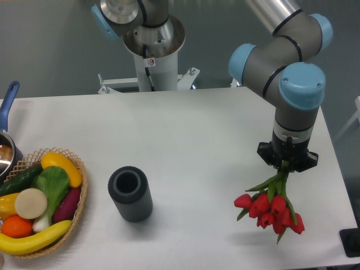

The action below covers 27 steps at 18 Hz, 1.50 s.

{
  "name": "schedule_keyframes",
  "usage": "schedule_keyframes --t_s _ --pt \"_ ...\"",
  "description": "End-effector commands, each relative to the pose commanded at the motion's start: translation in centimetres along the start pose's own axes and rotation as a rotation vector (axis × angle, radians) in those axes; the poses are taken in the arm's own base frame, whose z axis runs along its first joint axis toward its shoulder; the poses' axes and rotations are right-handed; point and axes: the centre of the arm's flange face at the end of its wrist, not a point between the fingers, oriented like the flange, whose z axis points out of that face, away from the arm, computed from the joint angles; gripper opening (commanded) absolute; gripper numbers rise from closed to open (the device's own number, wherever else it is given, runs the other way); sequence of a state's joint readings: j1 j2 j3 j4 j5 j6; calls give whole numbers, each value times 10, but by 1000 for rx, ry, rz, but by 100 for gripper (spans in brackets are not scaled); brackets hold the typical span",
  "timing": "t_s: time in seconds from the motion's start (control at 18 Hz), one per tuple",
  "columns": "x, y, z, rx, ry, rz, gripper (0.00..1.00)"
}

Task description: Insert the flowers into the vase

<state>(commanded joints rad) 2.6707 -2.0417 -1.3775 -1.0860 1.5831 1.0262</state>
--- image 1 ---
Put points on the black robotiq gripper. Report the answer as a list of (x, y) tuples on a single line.
[(297, 154)]

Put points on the red tulip bouquet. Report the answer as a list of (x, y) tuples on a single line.
[(269, 204)]

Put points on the dark grey ribbed vase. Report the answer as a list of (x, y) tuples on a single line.
[(129, 189)]

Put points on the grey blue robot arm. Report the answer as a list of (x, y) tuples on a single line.
[(279, 73)]

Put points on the black device table edge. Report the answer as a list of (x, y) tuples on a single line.
[(350, 241)]

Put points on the green bok choy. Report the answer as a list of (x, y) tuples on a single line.
[(54, 183)]

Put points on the yellow squash top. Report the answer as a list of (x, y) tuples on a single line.
[(53, 159)]

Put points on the woven wicker basket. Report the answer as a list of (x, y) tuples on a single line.
[(35, 158)]

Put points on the beige round disc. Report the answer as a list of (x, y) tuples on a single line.
[(30, 203)]

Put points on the green cucumber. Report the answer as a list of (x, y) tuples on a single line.
[(21, 181)]

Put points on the orange fruit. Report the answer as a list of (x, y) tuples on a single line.
[(17, 227)]

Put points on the yellow bell pepper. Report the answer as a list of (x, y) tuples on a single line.
[(7, 205)]

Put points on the yellow banana squash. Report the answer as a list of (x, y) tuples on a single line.
[(33, 243)]

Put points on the white frame right edge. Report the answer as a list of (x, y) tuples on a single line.
[(351, 121)]

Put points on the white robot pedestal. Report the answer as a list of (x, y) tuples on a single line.
[(155, 54)]

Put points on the blue handled saucepan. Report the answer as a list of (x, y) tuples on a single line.
[(10, 154)]

